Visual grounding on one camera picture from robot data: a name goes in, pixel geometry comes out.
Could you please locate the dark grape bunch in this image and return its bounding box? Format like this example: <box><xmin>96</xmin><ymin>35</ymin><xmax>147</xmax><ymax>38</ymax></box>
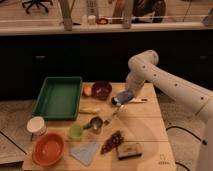
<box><xmin>100</xmin><ymin>131</ymin><xmax>124</xmax><ymax>154</ymax></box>

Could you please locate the green plastic tray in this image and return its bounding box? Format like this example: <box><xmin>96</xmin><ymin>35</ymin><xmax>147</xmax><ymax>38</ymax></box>
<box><xmin>33</xmin><ymin>77</ymin><xmax>82</xmax><ymax>121</ymax></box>

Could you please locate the orange bowl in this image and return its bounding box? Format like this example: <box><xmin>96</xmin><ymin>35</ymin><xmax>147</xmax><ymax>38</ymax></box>
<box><xmin>32</xmin><ymin>133</ymin><xmax>65</xmax><ymax>167</ymax></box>

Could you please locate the blue cloth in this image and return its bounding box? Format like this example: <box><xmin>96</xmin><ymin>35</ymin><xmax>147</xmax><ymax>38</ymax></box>
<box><xmin>69</xmin><ymin>142</ymin><xmax>100</xmax><ymax>166</ymax></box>

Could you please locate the white paper cup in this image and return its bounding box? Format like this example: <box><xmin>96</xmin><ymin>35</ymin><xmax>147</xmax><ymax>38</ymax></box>
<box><xmin>27</xmin><ymin>116</ymin><xmax>46</xmax><ymax>136</ymax></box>

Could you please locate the white handled spatula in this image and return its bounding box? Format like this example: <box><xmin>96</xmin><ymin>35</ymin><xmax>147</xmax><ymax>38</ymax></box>
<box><xmin>111</xmin><ymin>98</ymin><xmax>148</xmax><ymax>106</ymax></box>

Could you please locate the yellow banana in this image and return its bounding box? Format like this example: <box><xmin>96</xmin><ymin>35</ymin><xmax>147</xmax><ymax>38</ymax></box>
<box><xmin>79</xmin><ymin>108</ymin><xmax>100</xmax><ymax>115</ymax></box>

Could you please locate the purple bowl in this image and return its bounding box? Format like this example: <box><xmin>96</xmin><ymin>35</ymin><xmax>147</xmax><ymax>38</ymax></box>
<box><xmin>92</xmin><ymin>81</ymin><xmax>112</xmax><ymax>100</ymax></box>

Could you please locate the metal fork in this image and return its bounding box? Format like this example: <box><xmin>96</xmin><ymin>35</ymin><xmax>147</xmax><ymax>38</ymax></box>
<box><xmin>104</xmin><ymin>105</ymin><xmax>124</xmax><ymax>125</ymax></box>

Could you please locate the green plastic cup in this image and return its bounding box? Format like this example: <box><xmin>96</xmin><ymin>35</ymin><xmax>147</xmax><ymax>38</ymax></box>
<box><xmin>69</xmin><ymin>124</ymin><xmax>83</xmax><ymax>140</ymax></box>

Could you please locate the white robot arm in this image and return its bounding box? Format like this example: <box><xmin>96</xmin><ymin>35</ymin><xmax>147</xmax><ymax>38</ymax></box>
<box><xmin>126</xmin><ymin>50</ymin><xmax>213</xmax><ymax>171</ymax></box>

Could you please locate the orange fruit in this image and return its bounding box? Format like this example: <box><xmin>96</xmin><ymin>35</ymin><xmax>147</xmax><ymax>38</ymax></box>
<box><xmin>83</xmin><ymin>85</ymin><xmax>92</xmax><ymax>97</ymax></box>

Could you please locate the red bowl on floor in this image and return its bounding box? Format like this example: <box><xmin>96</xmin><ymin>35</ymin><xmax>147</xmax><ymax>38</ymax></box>
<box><xmin>97</xmin><ymin>18</ymin><xmax>109</xmax><ymax>25</ymax></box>

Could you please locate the black office chair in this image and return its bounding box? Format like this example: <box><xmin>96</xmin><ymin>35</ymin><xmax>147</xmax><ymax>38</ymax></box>
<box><xmin>22</xmin><ymin>0</ymin><xmax>53</xmax><ymax>14</ymax></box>

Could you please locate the metal measuring cup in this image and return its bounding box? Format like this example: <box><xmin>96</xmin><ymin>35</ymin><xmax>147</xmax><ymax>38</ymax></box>
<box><xmin>83</xmin><ymin>116</ymin><xmax>103</xmax><ymax>134</ymax></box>

